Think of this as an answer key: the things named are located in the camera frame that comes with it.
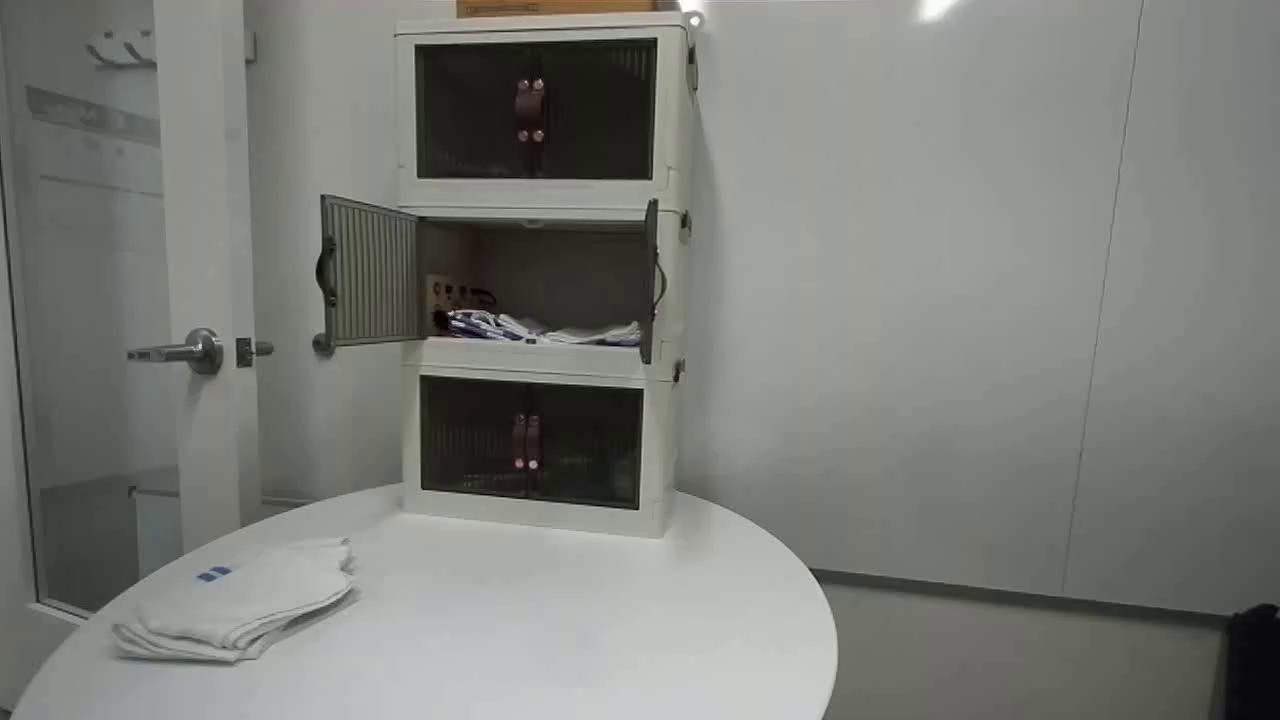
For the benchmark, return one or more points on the ribbed grey cabinet door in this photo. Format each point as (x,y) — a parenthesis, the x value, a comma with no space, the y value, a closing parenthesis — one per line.
(649,281)

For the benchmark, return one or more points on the white slatted bin frame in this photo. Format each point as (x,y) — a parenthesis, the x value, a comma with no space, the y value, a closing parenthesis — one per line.
(366,272)

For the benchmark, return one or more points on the white towel with blue stripes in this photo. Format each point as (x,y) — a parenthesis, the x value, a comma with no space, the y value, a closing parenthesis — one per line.
(253,592)

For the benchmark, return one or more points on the white three-tier storage cabinet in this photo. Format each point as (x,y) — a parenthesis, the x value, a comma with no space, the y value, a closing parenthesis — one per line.
(533,203)

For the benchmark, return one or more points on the white crumpled cloth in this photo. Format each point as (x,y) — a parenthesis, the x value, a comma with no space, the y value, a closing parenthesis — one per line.
(587,335)

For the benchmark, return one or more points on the blue plaid cloth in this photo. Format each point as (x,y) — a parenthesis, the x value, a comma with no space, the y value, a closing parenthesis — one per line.
(473,322)

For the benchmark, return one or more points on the round metal door stop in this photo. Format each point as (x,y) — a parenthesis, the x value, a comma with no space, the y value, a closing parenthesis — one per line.
(316,346)

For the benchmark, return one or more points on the cardboard box with black label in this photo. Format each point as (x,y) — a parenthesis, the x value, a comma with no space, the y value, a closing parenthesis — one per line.
(563,5)

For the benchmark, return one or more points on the silver door lock turn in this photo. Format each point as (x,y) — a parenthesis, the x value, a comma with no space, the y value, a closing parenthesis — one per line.
(249,353)

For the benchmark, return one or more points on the white room door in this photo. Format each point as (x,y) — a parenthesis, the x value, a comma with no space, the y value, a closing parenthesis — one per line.
(207,203)

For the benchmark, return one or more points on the white coat hooks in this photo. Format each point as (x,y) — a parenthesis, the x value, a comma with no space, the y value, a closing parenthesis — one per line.
(124,50)

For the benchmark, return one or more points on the black bag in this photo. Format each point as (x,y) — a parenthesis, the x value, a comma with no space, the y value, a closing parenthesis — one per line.
(1252,665)

